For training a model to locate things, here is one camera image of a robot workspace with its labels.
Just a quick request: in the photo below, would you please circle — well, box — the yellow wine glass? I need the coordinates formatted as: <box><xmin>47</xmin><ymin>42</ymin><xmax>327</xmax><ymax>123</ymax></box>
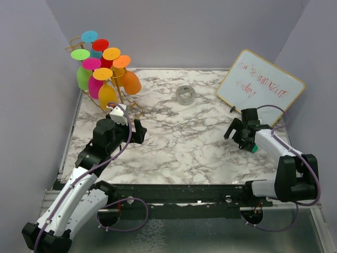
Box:
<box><xmin>101</xmin><ymin>47</ymin><xmax>124</xmax><ymax>87</ymax></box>
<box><xmin>93</xmin><ymin>67</ymin><xmax>118</xmax><ymax>110</ymax></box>

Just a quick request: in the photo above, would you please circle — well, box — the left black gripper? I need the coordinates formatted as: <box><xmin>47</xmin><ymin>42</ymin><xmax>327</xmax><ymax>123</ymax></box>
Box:
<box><xmin>107</xmin><ymin>118</ymin><xmax>146</xmax><ymax>154</ymax></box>

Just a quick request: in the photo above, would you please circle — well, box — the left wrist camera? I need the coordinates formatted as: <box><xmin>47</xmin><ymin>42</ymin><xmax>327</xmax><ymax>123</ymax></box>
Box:
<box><xmin>106</xmin><ymin>104</ymin><xmax>129</xmax><ymax>125</ymax></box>

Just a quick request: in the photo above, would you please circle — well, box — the clear tape roll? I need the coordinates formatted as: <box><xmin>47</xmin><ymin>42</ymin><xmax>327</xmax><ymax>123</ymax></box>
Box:
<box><xmin>176</xmin><ymin>85</ymin><xmax>196</xmax><ymax>106</ymax></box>

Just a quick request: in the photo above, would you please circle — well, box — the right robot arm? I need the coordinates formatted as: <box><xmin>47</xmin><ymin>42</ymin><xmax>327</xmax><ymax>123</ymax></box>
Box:
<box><xmin>224</xmin><ymin>108</ymin><xmax>321</xmax><ymax>206</ymax></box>

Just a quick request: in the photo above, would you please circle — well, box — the green wine glass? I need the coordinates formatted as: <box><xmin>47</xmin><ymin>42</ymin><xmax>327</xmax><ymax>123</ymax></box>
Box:
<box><xmin>71</xmin><ymin>48</ymin><xmax>92</xmax><ymax>91</ymax></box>

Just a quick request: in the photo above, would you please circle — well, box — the yellow wine glass rear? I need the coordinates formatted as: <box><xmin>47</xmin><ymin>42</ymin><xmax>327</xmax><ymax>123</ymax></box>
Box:
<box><xmin>101</xmin><ymin>47</ymin><xmax>124</xmax><ymax>87</ymax></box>

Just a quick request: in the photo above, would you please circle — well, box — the orange wine glass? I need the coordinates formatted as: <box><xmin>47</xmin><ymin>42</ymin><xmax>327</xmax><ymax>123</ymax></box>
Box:
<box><xmin>113</xmin><ymin>55</ymin><xmax>142</xmax><ymax>95</ymax></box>

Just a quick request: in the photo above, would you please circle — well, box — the green grey eraser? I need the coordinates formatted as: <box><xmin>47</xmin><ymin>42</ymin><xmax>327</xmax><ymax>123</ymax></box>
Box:
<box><xmin>251</xmin><ymin>145</ymin><xmax>259</xmax><ymax>153</ymax></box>

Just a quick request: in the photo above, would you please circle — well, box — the cyan wine glass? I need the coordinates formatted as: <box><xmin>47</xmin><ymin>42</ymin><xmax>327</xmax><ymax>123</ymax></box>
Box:
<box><xmin>81</xmin><ymin>31</ymin><xmax>102</xmax><ymax>60</ymax></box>

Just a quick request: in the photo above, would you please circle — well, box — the purple cable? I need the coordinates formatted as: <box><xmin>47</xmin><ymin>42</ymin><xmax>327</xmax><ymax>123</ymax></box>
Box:
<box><xmin>33</xmin><ymin>102</ymin><xmax>150</xmax><ymax>253</ymax></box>
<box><xmin>241</xmin><ymin>104</ymin><xmax>322</xmax><ymax>232</ymax></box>

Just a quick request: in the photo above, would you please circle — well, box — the yellow wine glass front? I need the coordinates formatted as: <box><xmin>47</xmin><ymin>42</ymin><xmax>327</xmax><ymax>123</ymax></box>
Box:
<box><xmin>93</xmin><ymin>67</ymin><xmax>118</xmax><ymax>110</ymax></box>

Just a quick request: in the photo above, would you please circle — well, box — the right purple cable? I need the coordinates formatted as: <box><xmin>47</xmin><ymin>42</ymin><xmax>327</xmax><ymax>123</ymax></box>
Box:
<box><xmin>241</xmin><ymin>104</ymin><xmax>322</xmax><ymax>232</ymax></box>

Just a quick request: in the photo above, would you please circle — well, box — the pink wine glass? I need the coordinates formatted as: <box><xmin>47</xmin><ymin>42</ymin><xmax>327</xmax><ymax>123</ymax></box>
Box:
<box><xmin>82</xmin><ymin>58</ymin><xmax>103</xmax><ymax>99</ymax></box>

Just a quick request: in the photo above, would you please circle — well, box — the yellow framed whiteboard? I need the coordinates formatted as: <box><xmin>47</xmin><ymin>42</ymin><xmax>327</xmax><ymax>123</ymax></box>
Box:
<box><xmin>216</xmin><ymin>50</ymin><xmax>305</xmax><ymax>126</ymax></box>

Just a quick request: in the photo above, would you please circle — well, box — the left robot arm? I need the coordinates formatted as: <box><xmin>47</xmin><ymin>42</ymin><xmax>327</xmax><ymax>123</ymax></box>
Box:
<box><xmin>22</xmin><ymin>118</ymin><xmax>147</xmax><ymax>252</ymax></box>

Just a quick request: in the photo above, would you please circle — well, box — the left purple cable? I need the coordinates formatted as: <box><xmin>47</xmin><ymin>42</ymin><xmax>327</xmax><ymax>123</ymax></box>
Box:
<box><xmin>33</xmin><ymin>102</ymin><xmax>150</xmax><ymax>253</ymax></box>

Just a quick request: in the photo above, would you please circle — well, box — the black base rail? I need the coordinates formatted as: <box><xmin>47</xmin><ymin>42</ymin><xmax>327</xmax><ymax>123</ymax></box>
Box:
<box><xmin>51</xmin><ymin>180</ymin><xmax>274</xmax><ymax>221</ymax></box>

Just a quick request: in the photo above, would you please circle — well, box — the red wine glass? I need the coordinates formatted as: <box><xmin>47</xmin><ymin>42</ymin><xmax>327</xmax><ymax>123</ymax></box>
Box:
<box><xmin>91</xmin><ymin>38</ymin><xmax>113</xmax><ymax>69</ymax></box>

